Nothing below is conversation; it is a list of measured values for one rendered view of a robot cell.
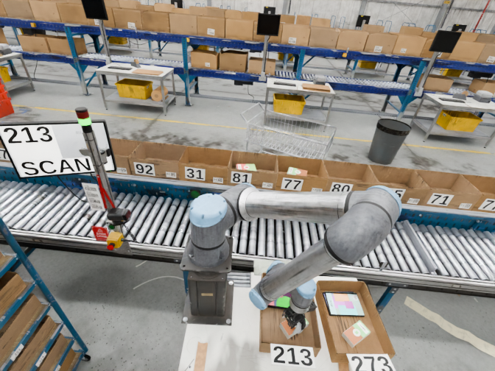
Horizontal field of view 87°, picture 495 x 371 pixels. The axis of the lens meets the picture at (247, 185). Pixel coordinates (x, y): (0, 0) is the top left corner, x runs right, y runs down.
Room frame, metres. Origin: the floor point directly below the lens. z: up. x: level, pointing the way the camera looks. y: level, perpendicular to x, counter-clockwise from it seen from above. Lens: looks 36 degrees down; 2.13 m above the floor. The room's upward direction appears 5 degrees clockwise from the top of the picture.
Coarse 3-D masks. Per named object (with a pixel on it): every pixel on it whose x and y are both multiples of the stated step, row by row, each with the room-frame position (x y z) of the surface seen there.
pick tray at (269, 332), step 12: (312, 300) 0.79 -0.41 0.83; (264, 312) 0.74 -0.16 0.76; (276, 312) 0.74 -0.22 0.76; (312, 312) 0.74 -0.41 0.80; (264, 324) 0.67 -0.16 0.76; (276, 324) 0.68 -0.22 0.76; (312, 324) 0.69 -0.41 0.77; (264, 336) 0.61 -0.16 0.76; (276, 336) 0.62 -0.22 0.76; (300, 336) 0.63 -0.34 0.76; (312, 336) 0.63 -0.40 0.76; (264, 348) 0.54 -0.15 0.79
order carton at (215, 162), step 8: (184, 152) 1.88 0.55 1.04; (192, 152) 1.98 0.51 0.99; (200, 152) 1.98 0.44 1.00; (208, 152) 1.98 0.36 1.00; (216, 152) 1.98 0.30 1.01; (224, 152) 1.98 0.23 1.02; (184, 160) 1.86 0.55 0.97; (192, 160) 1.98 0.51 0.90; (200, 160) 1.98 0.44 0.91; (208, 160) 1.98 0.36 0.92; (216, 160) 1.98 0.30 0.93; (224, 160) 1.98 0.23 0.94; (184, 168) 1.70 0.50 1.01; (200, 168) 1.69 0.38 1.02; (208, 168) 1.69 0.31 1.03; (216, 168) 1.69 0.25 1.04; (224, 168) 1.69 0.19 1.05; (184, 176) 1.70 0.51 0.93; (208, 176) 1.69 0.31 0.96; (216, 176) 1.69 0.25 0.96; (224, 176) 1.69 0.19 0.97; (224, 184) 1.69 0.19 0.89
